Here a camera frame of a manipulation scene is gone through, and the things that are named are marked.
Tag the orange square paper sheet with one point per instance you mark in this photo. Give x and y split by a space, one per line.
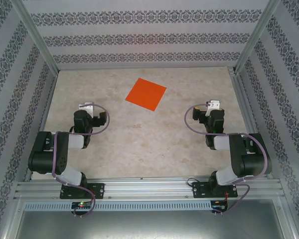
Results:
145 94

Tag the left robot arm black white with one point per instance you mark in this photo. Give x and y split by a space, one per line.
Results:
44 159

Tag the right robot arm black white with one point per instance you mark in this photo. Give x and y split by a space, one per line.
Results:
254 161

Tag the circuit board with green light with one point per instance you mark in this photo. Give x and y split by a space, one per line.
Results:
81 204

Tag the circuit board with blue light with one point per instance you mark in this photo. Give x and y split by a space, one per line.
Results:
219 204

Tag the grey metal panel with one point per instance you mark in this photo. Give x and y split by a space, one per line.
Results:
149 224

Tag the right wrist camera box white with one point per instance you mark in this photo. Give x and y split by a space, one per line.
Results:
214 104

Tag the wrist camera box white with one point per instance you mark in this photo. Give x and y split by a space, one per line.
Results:
89 108
214 104

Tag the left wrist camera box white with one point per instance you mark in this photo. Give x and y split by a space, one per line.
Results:
89 108

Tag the aluminium side rail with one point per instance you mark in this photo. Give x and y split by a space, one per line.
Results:
244 99
48 99

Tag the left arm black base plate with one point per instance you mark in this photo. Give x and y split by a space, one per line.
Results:
99 190

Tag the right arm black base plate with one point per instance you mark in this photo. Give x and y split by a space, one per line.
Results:
198 190

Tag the aluminium mounting rail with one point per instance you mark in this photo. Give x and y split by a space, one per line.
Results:
149 186

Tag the aluminium corner post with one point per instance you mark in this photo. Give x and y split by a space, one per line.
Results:
35 32
256 32

